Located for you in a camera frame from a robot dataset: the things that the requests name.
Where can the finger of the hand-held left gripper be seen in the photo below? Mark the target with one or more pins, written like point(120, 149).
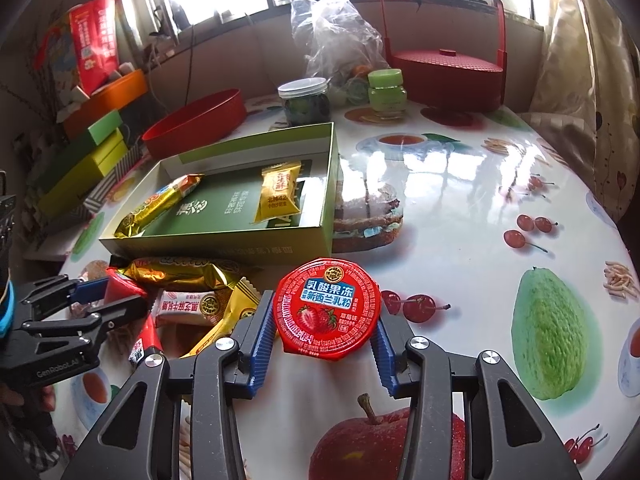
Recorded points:
point(122, 312)
point(90, 288)

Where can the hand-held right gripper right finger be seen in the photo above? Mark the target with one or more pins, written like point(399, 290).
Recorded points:
point(382, 357)

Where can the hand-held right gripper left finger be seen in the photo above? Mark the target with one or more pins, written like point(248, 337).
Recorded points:
point(260, 347)

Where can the plain yellow gold snack packet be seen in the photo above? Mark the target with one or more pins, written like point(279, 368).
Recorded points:
point(235, 307)

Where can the red lid jelly cup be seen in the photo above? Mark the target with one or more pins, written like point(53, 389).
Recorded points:
point(327, 305)

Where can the gold long snack bar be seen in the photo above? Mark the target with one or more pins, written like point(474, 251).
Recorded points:
point(150, 210)

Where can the green cardboard box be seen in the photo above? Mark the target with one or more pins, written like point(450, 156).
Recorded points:
point(215, 210)

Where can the yellow snack packet red label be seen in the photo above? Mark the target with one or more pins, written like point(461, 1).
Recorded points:
point(277, 190)

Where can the person's left hand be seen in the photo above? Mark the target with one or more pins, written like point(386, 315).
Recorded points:
point(46, 399)

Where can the grey cushion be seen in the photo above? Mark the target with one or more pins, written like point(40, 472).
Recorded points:
point(55, 242)

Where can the white pink snack packet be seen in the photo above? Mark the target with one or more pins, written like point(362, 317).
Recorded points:
point(180, 306)

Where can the gold wide snack packet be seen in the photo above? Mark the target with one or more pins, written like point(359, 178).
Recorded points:
point(185, 272)

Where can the checkered dark cloth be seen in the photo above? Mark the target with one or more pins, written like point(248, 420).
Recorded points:
point(30, 455)

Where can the yellow green box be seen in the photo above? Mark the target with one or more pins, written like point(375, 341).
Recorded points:
point(80, 180)

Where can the orange box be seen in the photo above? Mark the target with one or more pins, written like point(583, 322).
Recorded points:
point(115, 95)

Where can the fruit printed tablecloth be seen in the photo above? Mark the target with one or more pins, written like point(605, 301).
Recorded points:
point(475, 185)

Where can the red round tray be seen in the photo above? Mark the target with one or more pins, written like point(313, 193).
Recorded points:
point(200, 125)

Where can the colourful cartoon bag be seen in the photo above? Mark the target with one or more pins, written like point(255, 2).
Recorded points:
point(55, 60)

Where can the red snack bag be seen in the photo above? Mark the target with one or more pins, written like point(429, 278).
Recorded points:
point(92, 45)

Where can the dark glass jar white lid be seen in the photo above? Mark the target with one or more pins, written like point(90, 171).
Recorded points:
point(304, 105)

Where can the green jar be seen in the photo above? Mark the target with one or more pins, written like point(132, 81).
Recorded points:
point(386, 92)

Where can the clear plastic bag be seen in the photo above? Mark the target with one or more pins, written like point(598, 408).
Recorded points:
point(340, 35)

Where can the patterned curtain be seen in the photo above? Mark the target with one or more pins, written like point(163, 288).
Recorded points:
point(590, 70)

